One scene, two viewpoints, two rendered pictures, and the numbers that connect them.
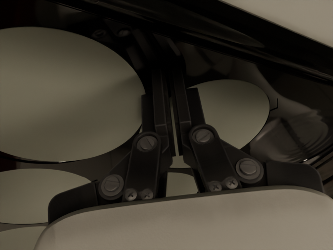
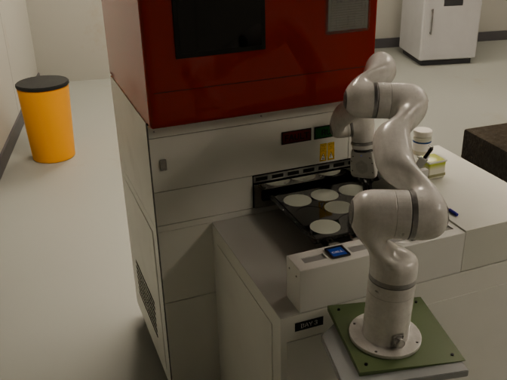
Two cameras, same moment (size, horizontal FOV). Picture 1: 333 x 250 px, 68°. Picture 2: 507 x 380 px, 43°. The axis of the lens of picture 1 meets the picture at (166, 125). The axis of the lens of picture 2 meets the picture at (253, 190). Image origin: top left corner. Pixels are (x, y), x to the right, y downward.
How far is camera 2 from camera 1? 2.42 m
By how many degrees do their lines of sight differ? 108
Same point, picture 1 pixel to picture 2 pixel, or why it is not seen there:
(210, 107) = not seen: hidden behind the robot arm
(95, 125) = (353, 192)
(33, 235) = (304, 199)
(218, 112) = not seen: hidden behind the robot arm
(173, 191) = (344, 208)
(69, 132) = (349, 191)
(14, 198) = (324, 192)
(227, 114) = not seen: hidden behind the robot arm
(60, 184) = (333, 195)
